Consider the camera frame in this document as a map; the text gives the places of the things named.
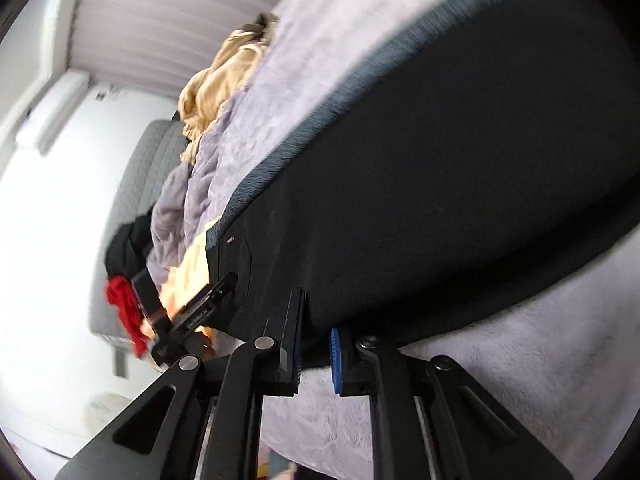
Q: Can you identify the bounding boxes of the dark cloth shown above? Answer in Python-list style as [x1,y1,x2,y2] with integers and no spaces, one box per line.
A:
[104,212,153,283]

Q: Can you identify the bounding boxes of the white air conditioner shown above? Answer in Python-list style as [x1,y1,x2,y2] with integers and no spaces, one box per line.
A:
[14,71,95,155]

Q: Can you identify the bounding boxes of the grey quilted headboard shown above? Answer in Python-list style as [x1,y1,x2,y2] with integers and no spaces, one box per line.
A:
[89,119,192,358]

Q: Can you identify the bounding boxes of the black pants with patterned waistband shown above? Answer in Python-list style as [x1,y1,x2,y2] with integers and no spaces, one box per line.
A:
[205,0,640,368]

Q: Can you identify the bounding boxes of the yellow ribbed garment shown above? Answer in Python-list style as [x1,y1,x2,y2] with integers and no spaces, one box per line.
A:
[177,22,276,163]

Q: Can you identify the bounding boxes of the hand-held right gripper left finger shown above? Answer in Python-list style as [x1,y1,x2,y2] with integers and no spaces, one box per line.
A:
[55,287,306,480]

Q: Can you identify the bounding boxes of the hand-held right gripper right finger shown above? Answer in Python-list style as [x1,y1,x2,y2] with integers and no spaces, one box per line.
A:
[329,327,573,480]

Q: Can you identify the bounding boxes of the person's left forearm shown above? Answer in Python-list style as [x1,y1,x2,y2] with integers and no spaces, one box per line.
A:
[142,217,221,348]

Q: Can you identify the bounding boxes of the red cloth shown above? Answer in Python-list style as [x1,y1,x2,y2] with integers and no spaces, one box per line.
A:
[104,275,152,357]

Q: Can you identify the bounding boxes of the lilac fleece blanket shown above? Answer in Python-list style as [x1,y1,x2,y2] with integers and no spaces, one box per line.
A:
[147,0,640,480]

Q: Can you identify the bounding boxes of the pale pleated curtain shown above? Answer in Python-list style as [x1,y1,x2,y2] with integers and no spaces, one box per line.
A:
[65,0,301,97]

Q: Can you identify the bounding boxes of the brown garment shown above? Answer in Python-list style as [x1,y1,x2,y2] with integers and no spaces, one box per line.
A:
[252,11,280,33]

